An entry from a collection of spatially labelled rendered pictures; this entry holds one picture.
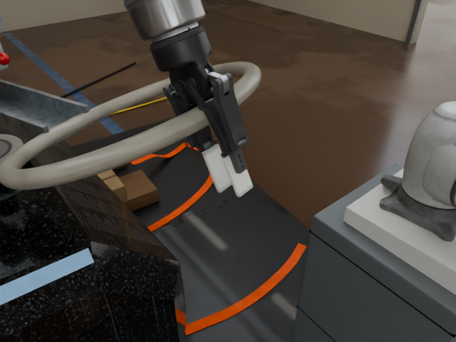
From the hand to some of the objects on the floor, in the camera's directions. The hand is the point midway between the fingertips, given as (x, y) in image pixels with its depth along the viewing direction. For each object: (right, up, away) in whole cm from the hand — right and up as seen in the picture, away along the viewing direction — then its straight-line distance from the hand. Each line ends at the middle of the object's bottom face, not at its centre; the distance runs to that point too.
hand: (227, 170), depth 56 cm
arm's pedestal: (+50, -78, +90) cm, 130 cm away
